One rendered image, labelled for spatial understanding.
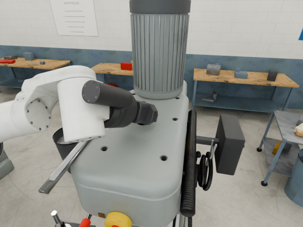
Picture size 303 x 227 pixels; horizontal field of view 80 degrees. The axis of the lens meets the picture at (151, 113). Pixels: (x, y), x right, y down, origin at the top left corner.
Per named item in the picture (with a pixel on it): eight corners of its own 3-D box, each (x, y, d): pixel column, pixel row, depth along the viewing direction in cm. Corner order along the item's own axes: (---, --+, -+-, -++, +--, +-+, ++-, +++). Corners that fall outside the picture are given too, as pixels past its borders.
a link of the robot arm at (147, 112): (114, 122, 52) (83, 122, 41) (122, 89, 52) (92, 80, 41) (153, 135, 47) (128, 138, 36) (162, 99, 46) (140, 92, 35)
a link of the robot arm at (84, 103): (98, 140, 39) (50, 146, 29) (91, 93, 41) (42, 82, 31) (144, 129, 35) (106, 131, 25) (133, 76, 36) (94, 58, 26)
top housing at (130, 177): (175, 238, 41) (181, 194, 33) (71, 214, 46) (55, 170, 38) (186, 125, 81) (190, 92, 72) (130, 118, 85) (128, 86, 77)
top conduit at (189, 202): (194, 219, 41) (196, 210, 39) (175, 215, 41) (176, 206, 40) (195, 116, 79) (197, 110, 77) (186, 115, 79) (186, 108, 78)
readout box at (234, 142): (236, 176, 83) (249, 140, 72) (216, 173, 84) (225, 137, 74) (230, 148, 99) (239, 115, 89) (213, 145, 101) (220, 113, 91)
